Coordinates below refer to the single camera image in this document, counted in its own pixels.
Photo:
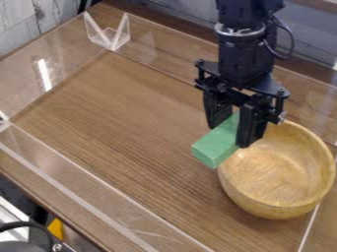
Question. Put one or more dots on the brown wooden bowl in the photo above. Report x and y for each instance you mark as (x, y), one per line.
(280, 177)

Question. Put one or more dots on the yellow label sticker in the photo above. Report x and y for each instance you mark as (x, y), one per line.
(55, 228)

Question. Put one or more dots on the green rectangular block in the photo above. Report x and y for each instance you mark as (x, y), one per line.
(217, 144)

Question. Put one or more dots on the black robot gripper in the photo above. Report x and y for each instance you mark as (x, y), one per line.
(238, 80)

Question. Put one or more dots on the clear acrylic front wall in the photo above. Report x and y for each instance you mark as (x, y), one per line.
(96, 209)

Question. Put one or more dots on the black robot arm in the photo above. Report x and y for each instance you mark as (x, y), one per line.
(246, 13)

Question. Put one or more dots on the clear acrylic corner bracket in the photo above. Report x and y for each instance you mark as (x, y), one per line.
(109, 38)

